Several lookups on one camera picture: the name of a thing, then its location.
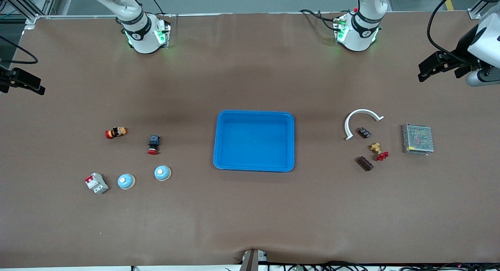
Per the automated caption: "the dark brown terminal block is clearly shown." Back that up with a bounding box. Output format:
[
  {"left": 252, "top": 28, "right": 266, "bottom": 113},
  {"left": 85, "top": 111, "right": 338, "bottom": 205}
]
[{"left": 356, "top": 156, "right": 374, "bottom": 172}]

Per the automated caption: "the blue desk bell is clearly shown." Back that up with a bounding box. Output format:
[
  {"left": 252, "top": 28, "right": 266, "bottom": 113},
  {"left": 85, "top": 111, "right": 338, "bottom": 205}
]
[
  {"left": 117, "top": 173, "right": 136, "bottom": 190},
  {"left": 154, "top": 165, "right": 171, "bottom": 182}
]

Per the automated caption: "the blue plastic tray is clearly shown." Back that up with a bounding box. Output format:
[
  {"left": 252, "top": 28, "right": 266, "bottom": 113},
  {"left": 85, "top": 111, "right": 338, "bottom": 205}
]
[{"left": 213, "top": 110, "right": 295, "bottom": 173}]

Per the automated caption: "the metal mesh power supply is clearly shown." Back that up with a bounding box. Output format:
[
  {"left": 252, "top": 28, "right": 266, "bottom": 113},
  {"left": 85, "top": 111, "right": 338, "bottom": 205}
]
[{"left": 402, "top": 123, "right": 434, "bottom": 156}]

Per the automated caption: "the white curved plastic piece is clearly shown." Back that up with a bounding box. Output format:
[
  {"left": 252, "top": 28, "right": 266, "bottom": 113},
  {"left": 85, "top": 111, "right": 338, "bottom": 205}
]
[{"left": 344, "top": 109, "right": 384, "bottom": 141}]

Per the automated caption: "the brass valve red handwheel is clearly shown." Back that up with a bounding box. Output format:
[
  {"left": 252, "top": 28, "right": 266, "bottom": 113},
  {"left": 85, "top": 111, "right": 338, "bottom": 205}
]
[{"left": 370, "top": 142, "right": 389, "bottom": 161}]

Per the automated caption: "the orange emergency stop button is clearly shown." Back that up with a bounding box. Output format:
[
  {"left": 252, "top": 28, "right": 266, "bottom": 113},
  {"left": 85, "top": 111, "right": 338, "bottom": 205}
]
[{"left": 105, "top": 127, "right": 128, "bottom": 140}]

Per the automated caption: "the white red circuit breaker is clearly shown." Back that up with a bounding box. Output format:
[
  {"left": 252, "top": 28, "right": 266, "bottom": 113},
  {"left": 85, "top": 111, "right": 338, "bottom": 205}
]
[{"left": 85, "top": 173, "right": 109, "bottom": 194}]

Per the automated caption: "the brown table mat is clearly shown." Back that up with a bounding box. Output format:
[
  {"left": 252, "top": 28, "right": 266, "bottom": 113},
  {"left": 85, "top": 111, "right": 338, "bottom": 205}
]
[{"left": 0, "top": 11, "right": 500, "bottom": 268}]

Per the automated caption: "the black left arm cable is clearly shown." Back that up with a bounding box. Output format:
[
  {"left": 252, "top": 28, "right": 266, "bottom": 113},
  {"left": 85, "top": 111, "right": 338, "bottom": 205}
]
[{"left": 427, "top": 0, "right": 482, "bottom": 65}]

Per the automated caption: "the aluminium frame post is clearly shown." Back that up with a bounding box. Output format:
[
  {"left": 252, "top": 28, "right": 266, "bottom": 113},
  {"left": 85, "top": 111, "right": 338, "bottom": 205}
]
[
  {"left": 0, "top": 0, "right": 53, "bottom": 25},
  {"left": 468, "top": 0, "right": 500, "bottom": 20}
]

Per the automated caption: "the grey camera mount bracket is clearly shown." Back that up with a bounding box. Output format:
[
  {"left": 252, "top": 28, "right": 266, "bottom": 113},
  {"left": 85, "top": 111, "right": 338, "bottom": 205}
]
[{"left": 239, "top": 249, "right": 269, "bottom": 271}]

